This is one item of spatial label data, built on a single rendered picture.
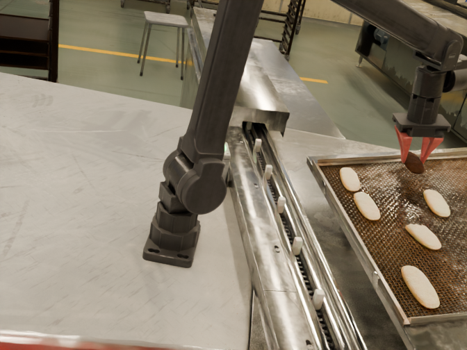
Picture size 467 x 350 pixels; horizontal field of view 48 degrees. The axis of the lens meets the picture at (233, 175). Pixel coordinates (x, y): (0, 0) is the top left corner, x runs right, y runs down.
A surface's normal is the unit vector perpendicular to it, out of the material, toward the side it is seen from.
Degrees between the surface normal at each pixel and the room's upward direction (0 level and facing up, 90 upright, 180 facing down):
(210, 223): 0
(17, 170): 0
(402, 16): 87
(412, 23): 87
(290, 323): 0
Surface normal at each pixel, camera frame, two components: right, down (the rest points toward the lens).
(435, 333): 0.00, -0.88
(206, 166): 0.44, 0.48
